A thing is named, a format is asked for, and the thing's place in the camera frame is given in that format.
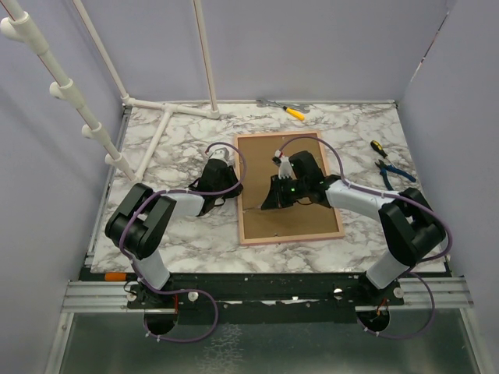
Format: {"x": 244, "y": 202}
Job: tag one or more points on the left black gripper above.
{"x": 234, "y": 192}

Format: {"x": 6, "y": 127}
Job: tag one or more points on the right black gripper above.
{"x": 275, "y": 199}

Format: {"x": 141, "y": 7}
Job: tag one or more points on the pink picture frame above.
{"x": 273, "y": 210}

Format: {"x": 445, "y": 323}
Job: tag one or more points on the clear tester screwdriver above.
{"x": 251, "y": 209}

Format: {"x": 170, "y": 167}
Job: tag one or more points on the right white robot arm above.
{"x": 410, "y": 231}

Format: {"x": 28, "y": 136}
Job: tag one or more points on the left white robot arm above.
{"x": 139, "y": 223}

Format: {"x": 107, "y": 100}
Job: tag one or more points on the silver wrench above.
{"x": 303, "y": 108}

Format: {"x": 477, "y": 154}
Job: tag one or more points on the black yellow screwdriver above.
{"x": 376, "y": 146}

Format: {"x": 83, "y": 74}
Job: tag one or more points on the white pvc pipe rack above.
{"x": 41, "y": 141}

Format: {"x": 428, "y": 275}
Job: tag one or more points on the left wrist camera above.
{"x": 221, "y": 154}

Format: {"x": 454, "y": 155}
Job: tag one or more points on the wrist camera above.
{"x": 221, "y": 154}
{"x": 284, "y": 165}

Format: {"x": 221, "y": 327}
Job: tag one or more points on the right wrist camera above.
{"x": 284, "y": 165}

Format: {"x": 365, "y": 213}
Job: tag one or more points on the yellow handled screwdriver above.
{"x": 294, "y": 113}

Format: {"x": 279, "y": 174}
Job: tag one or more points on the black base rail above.
{"x": 265, "y": 298}

